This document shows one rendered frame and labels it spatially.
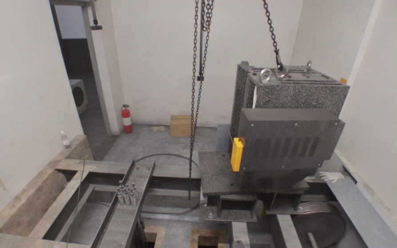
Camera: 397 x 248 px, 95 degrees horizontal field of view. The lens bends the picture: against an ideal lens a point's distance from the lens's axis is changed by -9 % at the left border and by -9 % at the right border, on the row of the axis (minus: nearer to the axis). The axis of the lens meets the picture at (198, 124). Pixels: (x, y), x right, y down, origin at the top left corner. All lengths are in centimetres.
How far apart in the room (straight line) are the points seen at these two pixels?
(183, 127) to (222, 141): 166
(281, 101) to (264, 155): 28
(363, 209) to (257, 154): 119
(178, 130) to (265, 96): 255
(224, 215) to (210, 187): 26
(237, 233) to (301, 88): 97
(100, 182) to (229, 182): 129
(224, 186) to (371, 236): 106
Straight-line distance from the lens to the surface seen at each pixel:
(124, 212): 159
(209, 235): 221
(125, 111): 353
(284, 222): 161
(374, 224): 194
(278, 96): 104
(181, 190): 198
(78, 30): 869
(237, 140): 101
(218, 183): 139
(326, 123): 109
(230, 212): 154
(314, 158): 119
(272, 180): 118
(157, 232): 224
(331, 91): 119
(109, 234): 152
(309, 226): 198
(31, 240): 172
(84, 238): 241
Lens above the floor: 189
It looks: 29 degrees down
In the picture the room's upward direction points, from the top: 2 degrees clockwise
